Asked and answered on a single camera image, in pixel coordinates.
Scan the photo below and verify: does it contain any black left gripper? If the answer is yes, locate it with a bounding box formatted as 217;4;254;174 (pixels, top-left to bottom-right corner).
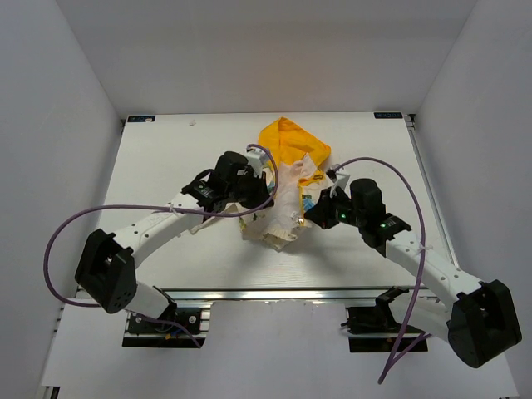
225;169;274;211

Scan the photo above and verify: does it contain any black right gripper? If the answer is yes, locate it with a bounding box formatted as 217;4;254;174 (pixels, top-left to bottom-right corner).
305;185;366;229

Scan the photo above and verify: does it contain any yellow cream printed child jacket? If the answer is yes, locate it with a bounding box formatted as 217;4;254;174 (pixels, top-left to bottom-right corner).
239;117;332;252

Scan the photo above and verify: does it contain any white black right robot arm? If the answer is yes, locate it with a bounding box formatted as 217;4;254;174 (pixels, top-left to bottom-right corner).
304;179;522;368

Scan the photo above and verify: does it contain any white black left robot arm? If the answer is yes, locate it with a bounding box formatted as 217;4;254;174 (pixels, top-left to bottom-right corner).
75;145;278;332

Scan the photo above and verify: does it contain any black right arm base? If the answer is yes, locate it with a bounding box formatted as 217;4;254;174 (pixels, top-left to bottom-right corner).
341;287;409;353

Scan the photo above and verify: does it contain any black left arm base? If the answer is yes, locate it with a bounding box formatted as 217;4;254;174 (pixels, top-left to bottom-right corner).
122;301;213;349

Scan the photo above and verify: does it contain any blue label sticker right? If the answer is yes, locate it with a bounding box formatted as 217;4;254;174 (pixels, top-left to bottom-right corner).
373;111;403;120

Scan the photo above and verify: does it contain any blue label sticker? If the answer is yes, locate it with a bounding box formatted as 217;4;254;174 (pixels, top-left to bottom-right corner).
126;115;155;123
373;111;403;120

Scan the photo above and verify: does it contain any blue label sticker left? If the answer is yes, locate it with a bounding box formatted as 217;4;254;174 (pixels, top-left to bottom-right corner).
126;115;155;123

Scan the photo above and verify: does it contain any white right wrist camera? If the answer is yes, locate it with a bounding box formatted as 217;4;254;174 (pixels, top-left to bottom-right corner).
326;165;350;198

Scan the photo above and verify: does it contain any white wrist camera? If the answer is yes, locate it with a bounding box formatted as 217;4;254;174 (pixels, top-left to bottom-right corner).
244;145;270;177
326;165;350;198

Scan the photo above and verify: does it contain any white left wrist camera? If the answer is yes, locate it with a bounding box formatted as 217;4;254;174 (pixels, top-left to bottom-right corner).
244;145;270;177

